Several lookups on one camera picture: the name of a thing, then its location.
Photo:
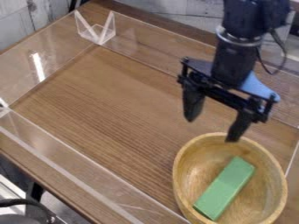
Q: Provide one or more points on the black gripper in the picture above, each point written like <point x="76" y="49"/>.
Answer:
<point x="228" y="80"/>

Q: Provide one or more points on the green rectangular block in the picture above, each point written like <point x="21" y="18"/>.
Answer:
<point x="225" y="188"/>

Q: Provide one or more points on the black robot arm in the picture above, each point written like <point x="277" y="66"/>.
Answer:
<point x="253" y="19"/>

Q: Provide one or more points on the brown wooden bowl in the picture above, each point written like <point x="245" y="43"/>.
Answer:
<point x="198" y="164"/>

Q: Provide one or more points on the clear acrylic corner bracket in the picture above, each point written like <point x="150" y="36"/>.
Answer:
<point x="100" y="34"/>

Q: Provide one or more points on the clear acrylic front wall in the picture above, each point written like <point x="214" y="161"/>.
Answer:
<point x="90" y="187"/>

